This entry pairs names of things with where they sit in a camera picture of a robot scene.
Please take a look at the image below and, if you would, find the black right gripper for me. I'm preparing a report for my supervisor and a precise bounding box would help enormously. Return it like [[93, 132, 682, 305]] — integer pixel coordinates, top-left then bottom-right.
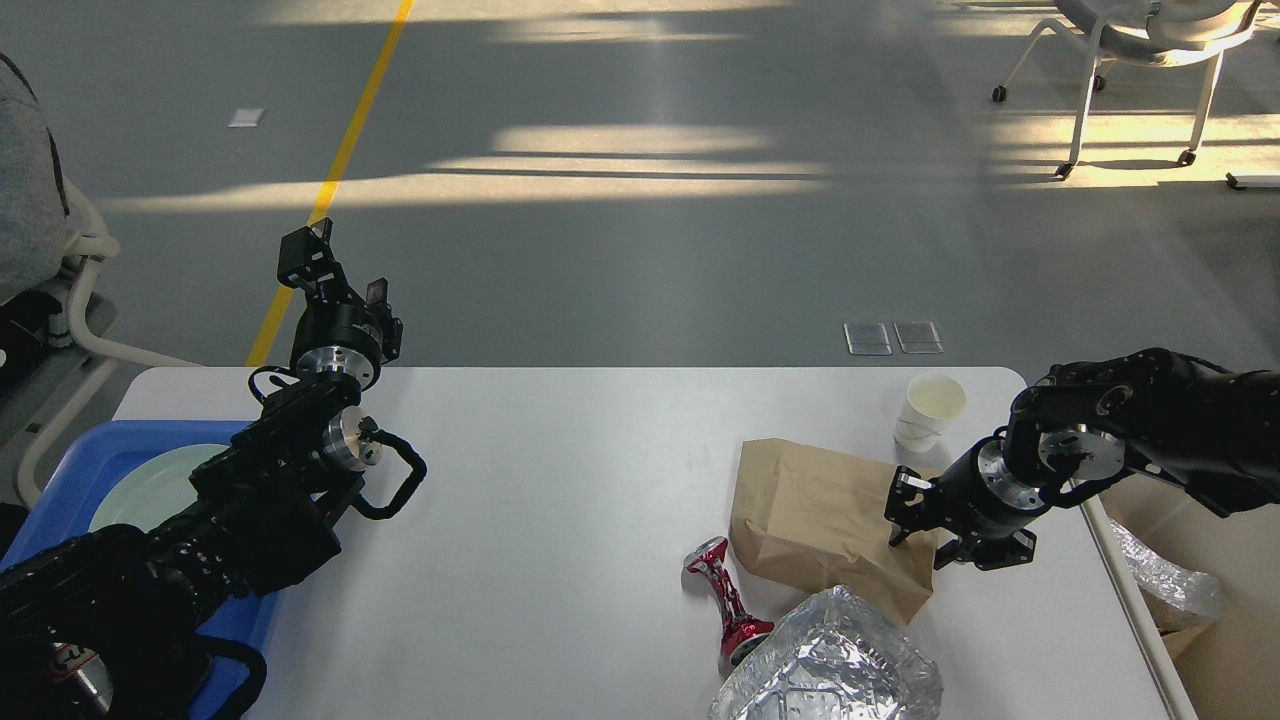
[[884, 436, 1050, 571]]

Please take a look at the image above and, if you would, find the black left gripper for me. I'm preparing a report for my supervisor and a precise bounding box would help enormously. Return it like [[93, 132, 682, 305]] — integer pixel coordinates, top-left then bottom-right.
[[276, 218, 404, 389]]

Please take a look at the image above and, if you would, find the brown paper bag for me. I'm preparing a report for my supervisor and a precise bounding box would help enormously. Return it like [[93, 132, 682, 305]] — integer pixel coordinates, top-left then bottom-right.
[[730, 439, 937, 626]]

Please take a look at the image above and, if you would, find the small foil piece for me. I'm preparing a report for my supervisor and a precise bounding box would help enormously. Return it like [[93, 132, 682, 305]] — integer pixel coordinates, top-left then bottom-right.
[[1108, 519, 1228, 632]]

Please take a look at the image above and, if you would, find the light green plate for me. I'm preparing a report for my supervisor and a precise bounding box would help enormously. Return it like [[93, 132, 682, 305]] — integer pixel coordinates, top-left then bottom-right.
[[90, 443, 229, 532]]

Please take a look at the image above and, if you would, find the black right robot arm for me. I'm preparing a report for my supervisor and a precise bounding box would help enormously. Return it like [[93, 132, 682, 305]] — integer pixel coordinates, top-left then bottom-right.
[[884, 348, 1279, 571]]

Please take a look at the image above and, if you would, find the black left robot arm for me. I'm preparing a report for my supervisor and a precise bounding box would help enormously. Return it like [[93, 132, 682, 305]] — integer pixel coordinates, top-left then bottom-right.
[[3, 218, 428, 719]]

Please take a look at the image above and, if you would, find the crumpled aluminium foil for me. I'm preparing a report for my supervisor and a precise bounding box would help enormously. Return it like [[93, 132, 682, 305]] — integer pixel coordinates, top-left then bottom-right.
[[707, 585, 945, 719]]

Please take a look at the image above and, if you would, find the right floor outlet plate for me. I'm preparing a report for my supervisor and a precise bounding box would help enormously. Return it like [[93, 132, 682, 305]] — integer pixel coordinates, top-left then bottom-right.
[[893, 320, 945, 354]]

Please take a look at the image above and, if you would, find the floor outlet plate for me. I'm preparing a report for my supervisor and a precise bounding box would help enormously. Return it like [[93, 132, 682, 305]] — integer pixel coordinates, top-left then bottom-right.
[[844, 322, 893, 357], [893, 320, 945, 354]]

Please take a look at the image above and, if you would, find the left floor outlet plate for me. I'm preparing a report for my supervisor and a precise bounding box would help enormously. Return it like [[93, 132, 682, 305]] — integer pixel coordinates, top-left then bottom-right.
[[844, 322, 893, 357]]

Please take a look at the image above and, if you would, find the cardboard piece in bin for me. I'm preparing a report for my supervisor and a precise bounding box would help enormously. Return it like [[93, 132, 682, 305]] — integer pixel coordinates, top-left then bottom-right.
[[1160, 625, 1208, 661]]

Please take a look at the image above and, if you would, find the crushed red soda can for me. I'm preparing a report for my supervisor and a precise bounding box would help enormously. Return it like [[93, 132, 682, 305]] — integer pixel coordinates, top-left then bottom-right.
[[684, 536, 774, 667]]

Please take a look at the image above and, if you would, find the white plastic bin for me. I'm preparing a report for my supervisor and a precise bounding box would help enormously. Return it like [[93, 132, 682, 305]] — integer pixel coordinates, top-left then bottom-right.
[[1083, 477, 1279, 719]]

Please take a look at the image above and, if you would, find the white chair left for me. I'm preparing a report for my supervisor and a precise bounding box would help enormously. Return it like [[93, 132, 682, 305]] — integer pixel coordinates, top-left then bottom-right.
[[3, 58, 183, 507]]

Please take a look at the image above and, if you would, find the white chair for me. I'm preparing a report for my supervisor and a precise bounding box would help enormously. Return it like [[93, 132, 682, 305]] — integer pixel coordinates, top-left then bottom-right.
[[3, 58, 183, 507], [991, 1, 1262, 181]]

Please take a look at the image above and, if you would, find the blue plastic tray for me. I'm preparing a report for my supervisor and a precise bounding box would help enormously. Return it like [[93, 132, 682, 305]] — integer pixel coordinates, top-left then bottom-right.
[[3, 420, 278, 719]]

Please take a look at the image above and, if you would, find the white chair top right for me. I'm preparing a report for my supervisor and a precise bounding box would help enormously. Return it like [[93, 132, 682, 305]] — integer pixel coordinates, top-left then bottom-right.
[[991, 1, 1262, 181]]

